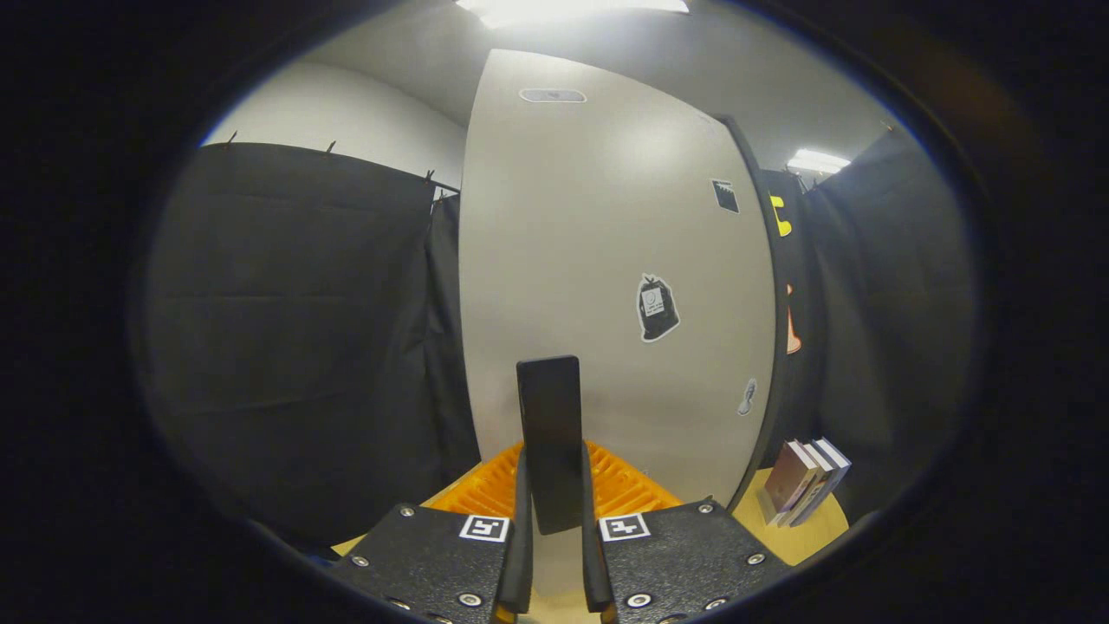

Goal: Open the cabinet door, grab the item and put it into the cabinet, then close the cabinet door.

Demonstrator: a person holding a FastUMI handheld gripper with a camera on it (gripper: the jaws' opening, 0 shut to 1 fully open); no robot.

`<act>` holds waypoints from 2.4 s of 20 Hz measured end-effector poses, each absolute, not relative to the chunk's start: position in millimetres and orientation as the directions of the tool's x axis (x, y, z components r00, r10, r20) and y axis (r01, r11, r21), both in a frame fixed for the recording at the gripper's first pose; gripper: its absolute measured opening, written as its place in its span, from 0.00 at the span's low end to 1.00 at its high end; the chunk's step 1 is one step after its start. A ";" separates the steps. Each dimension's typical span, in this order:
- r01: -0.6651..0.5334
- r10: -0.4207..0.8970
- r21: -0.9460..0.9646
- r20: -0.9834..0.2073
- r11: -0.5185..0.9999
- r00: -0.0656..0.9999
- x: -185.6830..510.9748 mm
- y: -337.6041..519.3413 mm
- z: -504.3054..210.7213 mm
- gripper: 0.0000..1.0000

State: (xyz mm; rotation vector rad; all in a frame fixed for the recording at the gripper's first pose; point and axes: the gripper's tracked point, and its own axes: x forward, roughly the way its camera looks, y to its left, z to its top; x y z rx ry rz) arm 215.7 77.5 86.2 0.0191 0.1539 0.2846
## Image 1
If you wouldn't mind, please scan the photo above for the thin pale book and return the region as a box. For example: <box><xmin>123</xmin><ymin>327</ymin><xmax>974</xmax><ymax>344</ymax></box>
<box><xmin>780</xmin><ymin>440</ymin><xmax>837</xmax><ymax>526</ymax></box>

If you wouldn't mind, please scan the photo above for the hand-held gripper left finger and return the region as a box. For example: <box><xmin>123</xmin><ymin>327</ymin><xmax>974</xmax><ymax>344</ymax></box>
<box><xmin>334</xmin><ymin>442</ymin><xmax>534</xmax><ymax>624</ymax></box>

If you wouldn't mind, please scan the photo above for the small ceiling light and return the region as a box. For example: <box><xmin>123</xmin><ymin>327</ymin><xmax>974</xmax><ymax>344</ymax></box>
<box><xmin>787</xmin><ymin>149</ymin><xmax>852</xmax><ymax>174</ymax></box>

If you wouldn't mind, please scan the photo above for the beige cabinet door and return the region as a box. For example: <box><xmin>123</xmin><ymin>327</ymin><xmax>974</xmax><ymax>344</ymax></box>
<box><xmin>457</xmin><ymin>48</ymin><xmax>778</xmax><ymax>599</ymax></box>

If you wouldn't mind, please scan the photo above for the large ceiling light panel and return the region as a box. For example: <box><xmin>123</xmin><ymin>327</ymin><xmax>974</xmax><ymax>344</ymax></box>
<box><xmin>455</xmin><ymin>0</ymin><xmax>691</xmax><ymax>29</ymax></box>

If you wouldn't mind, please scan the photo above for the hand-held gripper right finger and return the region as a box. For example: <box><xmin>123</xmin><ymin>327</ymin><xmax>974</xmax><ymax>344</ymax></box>
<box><xmin>579</xmin><ymin>440</ymin><xmax>791</xmax><ymax>624</ymax></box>

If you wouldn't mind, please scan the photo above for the black backdrop cloth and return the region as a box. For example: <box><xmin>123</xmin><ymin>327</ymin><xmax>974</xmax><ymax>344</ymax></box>
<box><xmin>139</xmin><ymin>121</ymin><xmax>980</xmax><ymax>547</ymax></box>

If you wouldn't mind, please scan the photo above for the black door handle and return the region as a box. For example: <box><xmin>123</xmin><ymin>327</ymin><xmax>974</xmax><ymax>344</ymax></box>
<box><xmin>516</xmin><ymin>354</ymin><xmax>585</xmax><ymax>536</ymax></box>

